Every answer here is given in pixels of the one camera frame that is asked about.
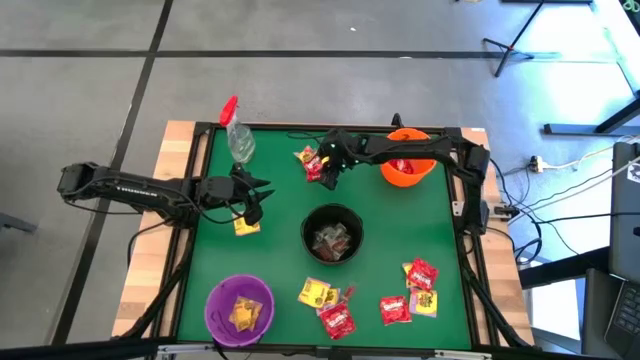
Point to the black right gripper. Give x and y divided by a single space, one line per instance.
342 150

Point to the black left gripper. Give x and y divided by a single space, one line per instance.
235 192

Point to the pink red candy pack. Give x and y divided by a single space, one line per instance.
312 162

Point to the yellow sour candy pack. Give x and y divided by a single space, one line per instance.
239 310
247 229
255 317
305 155
406 270
312 292

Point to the black pumpkin face bucket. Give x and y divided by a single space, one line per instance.
320 215

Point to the assorted candy heap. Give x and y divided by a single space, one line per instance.
330 242

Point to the small red candy stick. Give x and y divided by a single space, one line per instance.
348 294

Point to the purple sour candy pack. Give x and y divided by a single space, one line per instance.
425 304
331 297

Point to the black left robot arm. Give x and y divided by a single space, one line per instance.
140 192

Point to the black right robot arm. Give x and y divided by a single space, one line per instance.
410 146

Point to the clear spray bottle red trigger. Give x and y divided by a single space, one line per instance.
241 142

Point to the orange pumpkin bucket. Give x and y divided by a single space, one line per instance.
400 180

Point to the green table mat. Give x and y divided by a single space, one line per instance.
280 280

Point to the purple plastic bucket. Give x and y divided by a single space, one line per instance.
220 315

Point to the white power strip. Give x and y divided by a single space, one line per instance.
536 164

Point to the thin black tripod stand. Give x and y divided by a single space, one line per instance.
510 48

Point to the grey floor object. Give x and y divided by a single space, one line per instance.
15 222

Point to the black desk leg foot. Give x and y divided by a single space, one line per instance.
575 129

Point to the black computer keyboard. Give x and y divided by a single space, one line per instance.
625 320

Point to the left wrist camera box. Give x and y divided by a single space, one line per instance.
253 215

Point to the black table frame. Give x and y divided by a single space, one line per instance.
200 129

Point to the black rail knob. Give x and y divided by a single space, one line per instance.
397 120

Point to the white bracket plate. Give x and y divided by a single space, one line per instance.
456 207

